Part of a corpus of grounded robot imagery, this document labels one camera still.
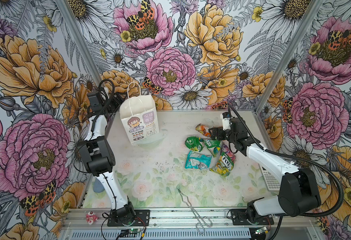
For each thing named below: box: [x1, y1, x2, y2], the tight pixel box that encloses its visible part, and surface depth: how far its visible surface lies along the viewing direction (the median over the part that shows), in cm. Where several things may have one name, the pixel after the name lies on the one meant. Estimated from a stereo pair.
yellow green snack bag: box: [209, 152, 235, 177], surface depth 87 cm
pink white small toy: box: [85, 211, 99, 225], surface depth 73 cm
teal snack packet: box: [184, 150, 212, 170], surface depth 91 cm
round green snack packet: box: [185, 136, 204, 152], surface depth 99 cm
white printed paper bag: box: [119, 81, 160, 144], surface depth 94 cm
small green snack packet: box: [204, 139, 221, 158], surface depth 96 cm
